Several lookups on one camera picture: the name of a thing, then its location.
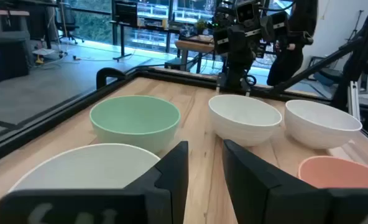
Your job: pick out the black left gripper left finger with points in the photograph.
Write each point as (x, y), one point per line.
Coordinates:
(159, 199)

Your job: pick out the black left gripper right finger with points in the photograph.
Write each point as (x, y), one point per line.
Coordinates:
(264, 199)

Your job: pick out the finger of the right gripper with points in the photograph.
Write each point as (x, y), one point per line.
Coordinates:
(278, 26)
(222, 40)

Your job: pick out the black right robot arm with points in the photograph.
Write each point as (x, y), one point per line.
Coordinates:
(238, 68)

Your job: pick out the small potted plant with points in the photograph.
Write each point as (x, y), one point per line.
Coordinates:
(200, 26)

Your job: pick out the wooden side table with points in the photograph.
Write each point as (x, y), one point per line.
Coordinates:
(193, 46)

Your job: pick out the person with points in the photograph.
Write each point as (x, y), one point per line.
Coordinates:
(285, 62)

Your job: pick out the black box on floor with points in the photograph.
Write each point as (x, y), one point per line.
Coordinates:
(173, 63)

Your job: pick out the pink bowl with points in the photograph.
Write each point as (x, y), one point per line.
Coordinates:
(333, 172)

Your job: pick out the white ribbed bowl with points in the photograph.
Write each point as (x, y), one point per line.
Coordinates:
(320, 121)
(243, 112)

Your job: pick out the large grey bowl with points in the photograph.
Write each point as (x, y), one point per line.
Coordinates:
(84, 168)

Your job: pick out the black rig strut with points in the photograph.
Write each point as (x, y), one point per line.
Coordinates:
(358, 53)

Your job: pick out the mint green bowl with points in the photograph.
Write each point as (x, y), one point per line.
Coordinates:
(134, 118)

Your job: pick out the black desk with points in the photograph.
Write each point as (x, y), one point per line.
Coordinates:
(122, 40)

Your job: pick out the black monitor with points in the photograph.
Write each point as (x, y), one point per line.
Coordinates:
(125, 12)

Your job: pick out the black office chair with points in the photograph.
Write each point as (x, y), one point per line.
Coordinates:
(67, 21)

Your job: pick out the black computer tower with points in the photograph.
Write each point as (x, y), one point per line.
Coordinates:
(7, 60)

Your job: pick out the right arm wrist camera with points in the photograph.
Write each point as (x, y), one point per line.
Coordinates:
(245, 12)

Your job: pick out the aluminium rig post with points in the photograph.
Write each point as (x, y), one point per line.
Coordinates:
(354, 99)

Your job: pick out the black table edge frame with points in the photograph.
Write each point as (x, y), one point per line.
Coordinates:
(47, 115)

